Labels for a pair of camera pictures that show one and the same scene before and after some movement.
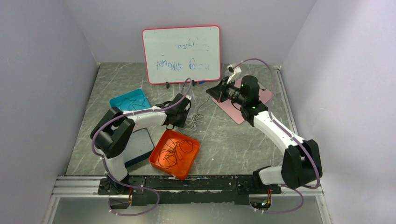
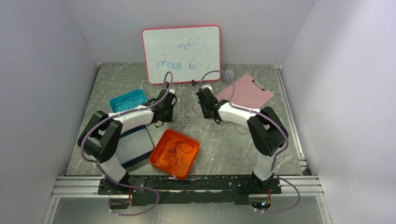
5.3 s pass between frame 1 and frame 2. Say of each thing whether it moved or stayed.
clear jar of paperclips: stayed
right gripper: moved
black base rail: stayed
